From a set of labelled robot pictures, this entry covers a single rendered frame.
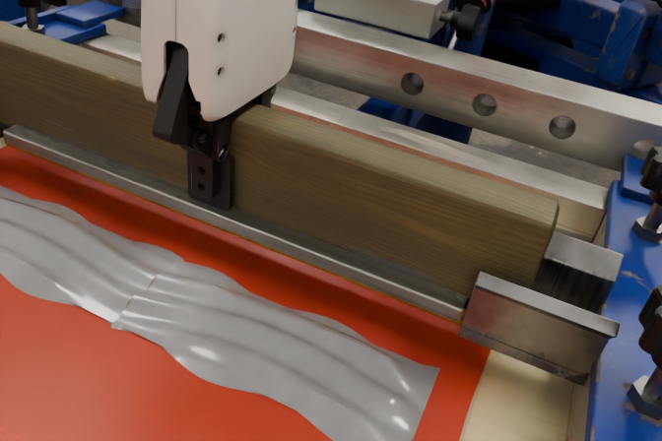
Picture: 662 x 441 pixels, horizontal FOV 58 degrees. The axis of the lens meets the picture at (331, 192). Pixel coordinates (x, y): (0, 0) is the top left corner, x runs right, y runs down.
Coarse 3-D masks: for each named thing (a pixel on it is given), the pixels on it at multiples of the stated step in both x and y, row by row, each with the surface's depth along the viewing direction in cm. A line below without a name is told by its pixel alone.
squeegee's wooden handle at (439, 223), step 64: (0, 64) 42; (64, 64) 40; (128, 64) 40; (64, 128) 43; (128, 128) 40; (256, 128) 36; (320, 128) 36; (256, 192) 38; (320, 192) 36; (384, 192) 34; (448, 192) 32; (512, 192) 33; (384, 256) 36; (448, 256) 34; (512, 256) 32
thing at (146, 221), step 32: (0, 160) 47; (32, 160) 48; (32, 192) 45; (64, 192) 45; (96, 192) 46; (96, 224) 42; (128, 224) 43; (160, 224) 43; (192, 224) 44; (0, 288) 36; (0, 320) 34; (32, 320) 35; (64, 320) 35; (96, 320) 35; (0, 352) 32; (32, 352) 33; (64, 352) 33; (0, 384) 31; (32, 384) 31; (0, 416) 29
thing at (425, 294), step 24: (24, 144) 43; (48, 144) 43; (72, 168) 42; (96, 168) 41; (120, 168) 42; (144, 192) 40; (168, 192) 40; (192, 216) 40; (216, 216) 39; (240, 216) 39; (264, 240) 38; (288, 240) 37; (312, 240) 38; (312, 264) 37; (336, 264) 36; (360, 264) 36; (384, 288) 36; (408, 288) 35; (432, 288) 35; (456, 312) 34
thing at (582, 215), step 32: (288, 96) 56; (352, 128) 52; (384, 128) 53; (448, 160) 50; (480, 160) 50; (512, 160) 51; (544, 192) 47; (576, 192) 48; (608, 192) 49; (576, 224) 48; (576, 384) 35; (576, 416) 32
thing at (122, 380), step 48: (240, 240) 43; (288, 288) 39; (336, 288) 40; (384, 336) 37; (432, 336) 38; (48, 384) 31; (96, 384) 32; (144, 384) 32; (192, 384) 32; (48, 432) 29; (96, 432) 29; (144, 432) 30; (192, 432) 30; (240, 432) 30; (288, 432) 31; (432, 432) 32
